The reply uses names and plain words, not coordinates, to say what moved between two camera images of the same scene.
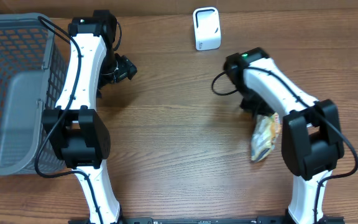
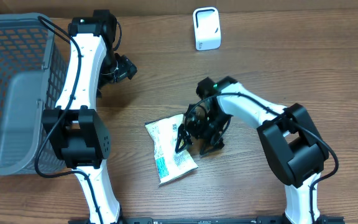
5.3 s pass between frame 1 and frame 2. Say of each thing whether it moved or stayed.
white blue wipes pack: moved
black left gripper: stayed
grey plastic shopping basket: stayed
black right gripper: moved
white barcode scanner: stayed
